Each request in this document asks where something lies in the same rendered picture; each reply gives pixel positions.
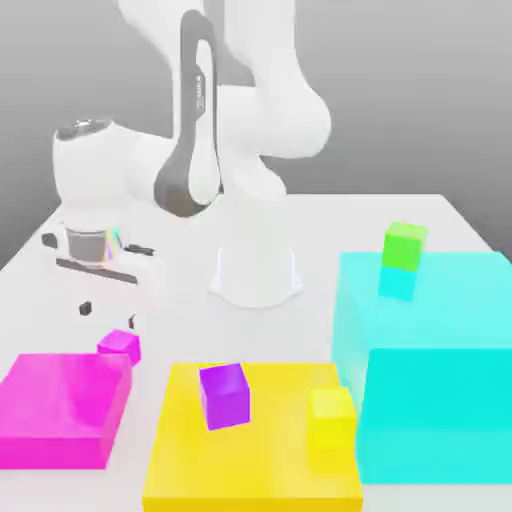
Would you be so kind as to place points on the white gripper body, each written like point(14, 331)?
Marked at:
point(100, 274)

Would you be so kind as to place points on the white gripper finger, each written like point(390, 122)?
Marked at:
point(132, 320)
point(84, 308)

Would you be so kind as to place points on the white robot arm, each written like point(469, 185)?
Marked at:
point(256, 132)

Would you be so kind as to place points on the small magenta cube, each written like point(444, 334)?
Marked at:
point(118, 342)

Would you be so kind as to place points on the small purple cube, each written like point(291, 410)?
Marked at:
point(226, 400)

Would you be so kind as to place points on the small yellow cube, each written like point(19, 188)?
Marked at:
point(332, 424)

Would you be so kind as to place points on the small cyan cube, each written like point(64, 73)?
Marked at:
point(396, 284)

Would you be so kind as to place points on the small green cube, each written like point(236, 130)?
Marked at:
point(402, 250)

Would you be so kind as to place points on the large magenta box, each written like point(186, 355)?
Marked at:
point(52, 400)

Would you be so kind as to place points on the large yellow box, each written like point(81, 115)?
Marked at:
point(256, 468)

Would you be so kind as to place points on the large cyan box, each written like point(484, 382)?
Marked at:
point(440, 400)

